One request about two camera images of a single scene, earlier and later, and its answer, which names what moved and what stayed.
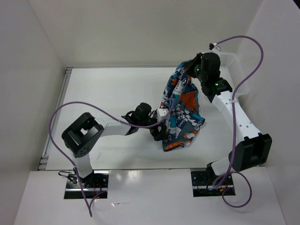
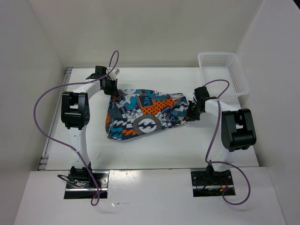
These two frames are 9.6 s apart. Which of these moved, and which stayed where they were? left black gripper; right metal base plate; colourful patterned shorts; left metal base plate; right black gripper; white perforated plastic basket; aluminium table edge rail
Moved: left black gripper; right black gripper; colourful patterned shorts
Stayed: right metal base plate; left metal base plate; white perforated plastic basket; aluminium table edge rail
